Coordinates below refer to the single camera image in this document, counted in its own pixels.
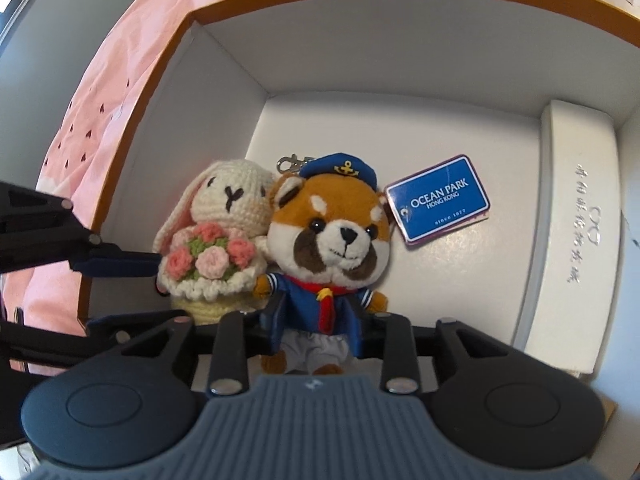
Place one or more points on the white glasses case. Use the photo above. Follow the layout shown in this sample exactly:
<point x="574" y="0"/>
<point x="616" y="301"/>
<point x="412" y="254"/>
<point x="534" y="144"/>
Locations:
<point x="565" y="210"/>

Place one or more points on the white box with orange rim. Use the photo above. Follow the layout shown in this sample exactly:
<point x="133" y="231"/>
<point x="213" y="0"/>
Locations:
<point x="300" y="125"/>

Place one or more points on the pink printed blanket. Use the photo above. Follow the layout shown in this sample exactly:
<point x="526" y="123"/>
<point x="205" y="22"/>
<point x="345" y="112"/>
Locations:
<point x="100" y="110"/>

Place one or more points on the red panda sailor plush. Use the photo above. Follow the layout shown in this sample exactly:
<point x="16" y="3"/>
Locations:
<point x="330" y="220"/>

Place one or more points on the crochet bunny plush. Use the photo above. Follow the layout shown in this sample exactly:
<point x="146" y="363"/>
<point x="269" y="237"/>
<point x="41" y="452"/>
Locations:
<point x="230" y="200"/>

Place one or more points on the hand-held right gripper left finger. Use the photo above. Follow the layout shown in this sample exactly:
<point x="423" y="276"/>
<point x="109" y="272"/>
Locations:
<point x="276" y="322"/>

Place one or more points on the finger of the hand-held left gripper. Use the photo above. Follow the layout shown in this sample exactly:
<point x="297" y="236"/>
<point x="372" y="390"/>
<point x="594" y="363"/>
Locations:
<point x="60" y="342"/>
<point x="120" y="260"/>

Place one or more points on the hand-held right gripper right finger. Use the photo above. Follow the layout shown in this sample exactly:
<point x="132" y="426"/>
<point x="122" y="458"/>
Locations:
<point x="361" y="325"/>

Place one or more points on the blue hang tag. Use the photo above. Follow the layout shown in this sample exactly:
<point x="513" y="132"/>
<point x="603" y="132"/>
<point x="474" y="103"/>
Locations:
<point x="435" y="200"/>

